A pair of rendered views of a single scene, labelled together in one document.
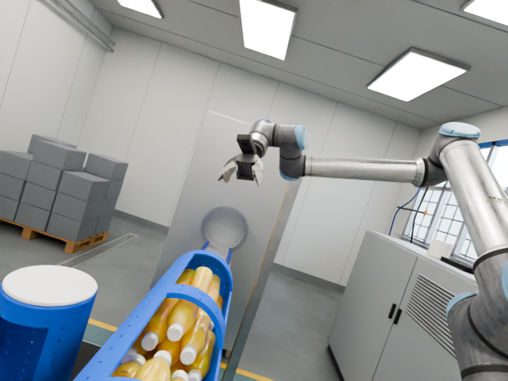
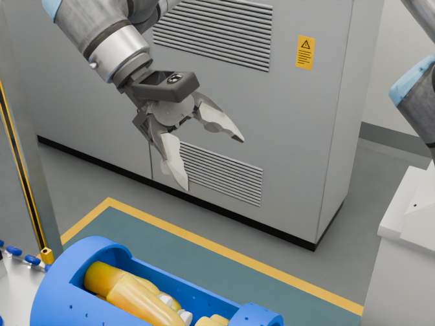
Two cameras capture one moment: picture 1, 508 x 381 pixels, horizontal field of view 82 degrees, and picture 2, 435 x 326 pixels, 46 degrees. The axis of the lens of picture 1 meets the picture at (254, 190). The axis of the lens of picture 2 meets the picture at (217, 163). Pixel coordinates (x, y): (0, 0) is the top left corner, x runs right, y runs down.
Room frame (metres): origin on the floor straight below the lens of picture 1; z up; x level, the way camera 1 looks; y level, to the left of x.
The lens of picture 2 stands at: (0.57, 0.61, 2.04)
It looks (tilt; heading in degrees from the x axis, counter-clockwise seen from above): 36 degrees down; 301
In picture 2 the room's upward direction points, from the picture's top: straight up
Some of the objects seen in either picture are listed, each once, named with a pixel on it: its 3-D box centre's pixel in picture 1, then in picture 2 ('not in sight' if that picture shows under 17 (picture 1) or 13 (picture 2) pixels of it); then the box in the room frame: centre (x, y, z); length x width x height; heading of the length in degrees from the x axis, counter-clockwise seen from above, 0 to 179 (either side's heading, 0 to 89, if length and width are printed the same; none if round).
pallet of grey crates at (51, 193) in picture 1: (60, 190); not in sight; (3.87, 2.45, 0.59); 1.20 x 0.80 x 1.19; 90
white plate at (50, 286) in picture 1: (53, 283); not in sight; (0.99, 0.56, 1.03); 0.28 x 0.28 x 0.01
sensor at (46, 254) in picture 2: not in sight; (40, 262); (1.56, -0.03, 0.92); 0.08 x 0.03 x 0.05; 92
